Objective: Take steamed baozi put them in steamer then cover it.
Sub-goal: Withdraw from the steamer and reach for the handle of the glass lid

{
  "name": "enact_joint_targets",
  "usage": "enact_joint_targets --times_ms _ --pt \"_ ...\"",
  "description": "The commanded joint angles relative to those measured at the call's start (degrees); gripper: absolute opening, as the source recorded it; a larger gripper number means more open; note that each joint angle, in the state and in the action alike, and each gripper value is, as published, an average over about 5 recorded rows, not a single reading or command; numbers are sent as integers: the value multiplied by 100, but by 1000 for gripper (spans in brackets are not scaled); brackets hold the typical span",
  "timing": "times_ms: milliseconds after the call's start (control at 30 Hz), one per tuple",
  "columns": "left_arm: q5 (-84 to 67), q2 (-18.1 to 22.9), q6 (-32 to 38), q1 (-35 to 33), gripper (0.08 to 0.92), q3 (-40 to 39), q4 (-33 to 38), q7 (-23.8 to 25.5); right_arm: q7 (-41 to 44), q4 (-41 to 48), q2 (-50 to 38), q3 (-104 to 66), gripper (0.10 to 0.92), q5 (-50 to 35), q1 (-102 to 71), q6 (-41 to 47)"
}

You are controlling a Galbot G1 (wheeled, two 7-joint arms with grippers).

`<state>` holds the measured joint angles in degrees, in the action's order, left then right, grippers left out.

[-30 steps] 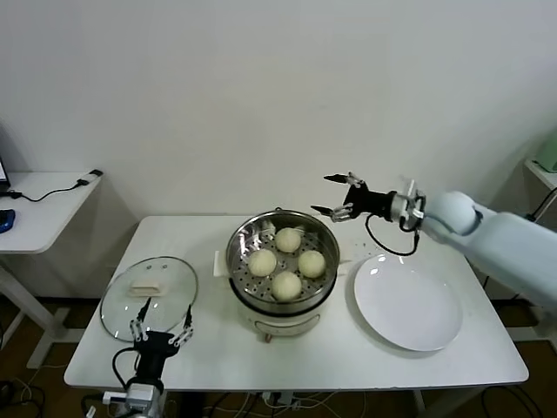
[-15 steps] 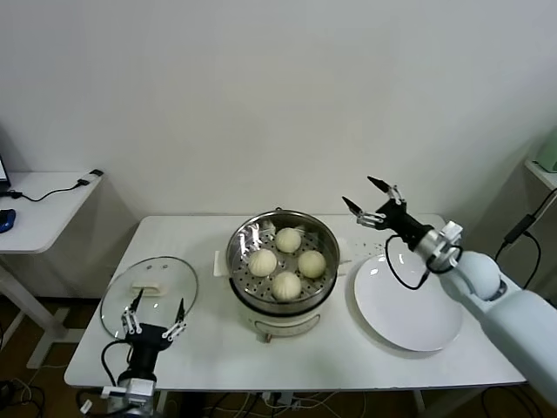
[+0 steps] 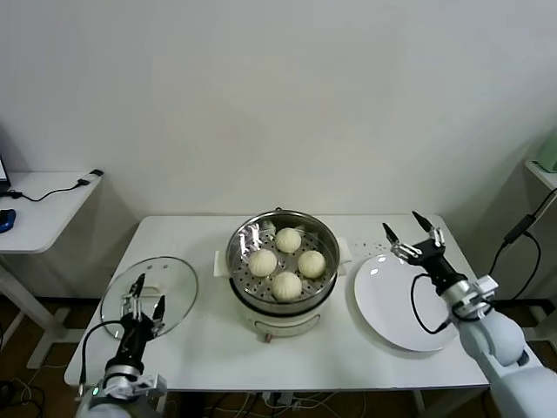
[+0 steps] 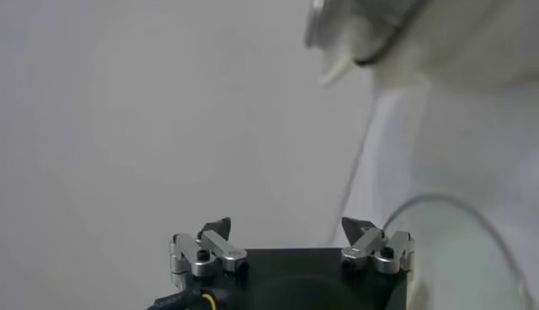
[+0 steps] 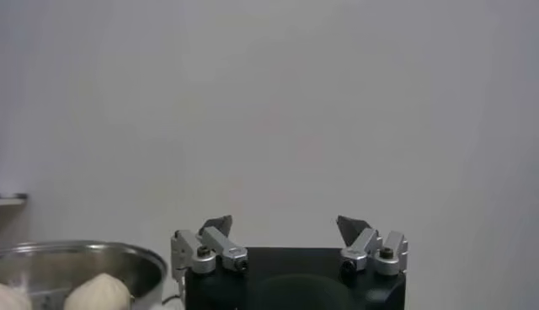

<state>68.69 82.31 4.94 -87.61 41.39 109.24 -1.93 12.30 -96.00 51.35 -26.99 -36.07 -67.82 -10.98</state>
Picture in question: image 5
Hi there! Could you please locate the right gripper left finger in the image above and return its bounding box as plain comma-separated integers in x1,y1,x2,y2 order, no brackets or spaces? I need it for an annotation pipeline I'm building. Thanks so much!
169,214,250,281

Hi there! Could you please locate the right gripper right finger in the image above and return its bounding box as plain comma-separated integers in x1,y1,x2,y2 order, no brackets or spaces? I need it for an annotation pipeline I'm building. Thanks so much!
335,215,409,277

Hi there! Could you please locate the white steamed baozi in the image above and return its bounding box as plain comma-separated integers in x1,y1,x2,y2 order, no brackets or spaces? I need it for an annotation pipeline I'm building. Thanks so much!
62,272,132,310
0,281,34,310

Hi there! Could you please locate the stainless steel steamer basket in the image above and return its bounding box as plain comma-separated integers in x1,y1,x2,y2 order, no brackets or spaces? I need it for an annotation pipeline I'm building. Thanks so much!
0,239,168,310

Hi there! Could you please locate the white side desk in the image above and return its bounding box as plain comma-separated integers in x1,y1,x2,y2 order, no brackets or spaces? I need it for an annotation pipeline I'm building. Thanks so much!
0,192,29,207

